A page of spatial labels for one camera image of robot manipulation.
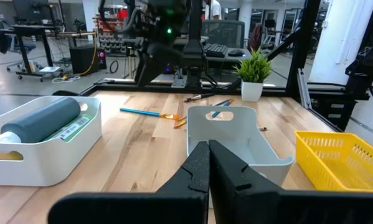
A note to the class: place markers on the black aluminium rig frame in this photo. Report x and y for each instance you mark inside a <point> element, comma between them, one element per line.
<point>299,46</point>

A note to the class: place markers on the shelf with red bins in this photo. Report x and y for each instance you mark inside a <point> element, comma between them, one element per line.
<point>111,25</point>

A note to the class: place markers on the black paintbrush silver ferrule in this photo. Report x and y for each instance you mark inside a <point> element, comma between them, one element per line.
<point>198,97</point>

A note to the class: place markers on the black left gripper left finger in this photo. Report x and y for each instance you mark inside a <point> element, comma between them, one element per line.
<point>173,205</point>

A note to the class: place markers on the thick blue brush orange bristles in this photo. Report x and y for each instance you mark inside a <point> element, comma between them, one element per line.
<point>142,112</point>

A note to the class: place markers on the person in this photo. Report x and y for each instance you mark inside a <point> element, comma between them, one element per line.
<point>215,9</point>

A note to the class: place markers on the black drawer cabinet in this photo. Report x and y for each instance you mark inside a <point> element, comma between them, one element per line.
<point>332,112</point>

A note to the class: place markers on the silver aluminium bracket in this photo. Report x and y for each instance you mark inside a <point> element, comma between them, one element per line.
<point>304,90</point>

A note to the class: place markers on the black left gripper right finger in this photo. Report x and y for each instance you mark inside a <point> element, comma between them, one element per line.
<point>251,205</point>

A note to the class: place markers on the white plastic storage bin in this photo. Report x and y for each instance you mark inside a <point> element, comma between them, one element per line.
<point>49,168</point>

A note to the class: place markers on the white pillar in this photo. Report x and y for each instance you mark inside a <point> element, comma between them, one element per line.
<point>338,37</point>

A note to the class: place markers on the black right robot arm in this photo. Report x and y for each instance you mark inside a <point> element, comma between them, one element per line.
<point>195,37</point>

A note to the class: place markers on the dark red jacket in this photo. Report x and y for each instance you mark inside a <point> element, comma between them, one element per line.
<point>255,39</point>

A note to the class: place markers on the black computer mouse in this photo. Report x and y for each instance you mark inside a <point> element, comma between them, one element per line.
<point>236,53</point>

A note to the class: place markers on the black computer tower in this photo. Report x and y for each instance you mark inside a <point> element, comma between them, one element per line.
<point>83,59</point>

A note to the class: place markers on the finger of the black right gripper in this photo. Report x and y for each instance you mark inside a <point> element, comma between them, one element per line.
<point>169,63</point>
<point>152,67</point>

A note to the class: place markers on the green packaging card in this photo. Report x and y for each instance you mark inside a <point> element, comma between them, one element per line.
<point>74,127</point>

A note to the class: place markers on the artificial plant in white pot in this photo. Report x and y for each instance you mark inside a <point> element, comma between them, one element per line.
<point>253,71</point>

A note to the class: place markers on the dark grey paint roller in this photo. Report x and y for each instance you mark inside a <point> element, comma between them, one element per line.
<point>43,121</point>

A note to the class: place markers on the small yellow pack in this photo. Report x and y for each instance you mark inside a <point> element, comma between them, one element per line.
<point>2,155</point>

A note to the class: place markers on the yellow slotted plastic basket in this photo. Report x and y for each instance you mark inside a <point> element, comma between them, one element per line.
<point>338,165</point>

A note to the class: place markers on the black standing desk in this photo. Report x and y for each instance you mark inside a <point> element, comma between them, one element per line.
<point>30,28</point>

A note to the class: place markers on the black keyboard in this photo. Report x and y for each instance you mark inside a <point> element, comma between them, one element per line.
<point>215,50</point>

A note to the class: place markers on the black desk monitor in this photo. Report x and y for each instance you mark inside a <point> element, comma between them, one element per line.
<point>30,9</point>

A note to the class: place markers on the light grey plastic bin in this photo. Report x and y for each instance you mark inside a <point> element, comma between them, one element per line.
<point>236,137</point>

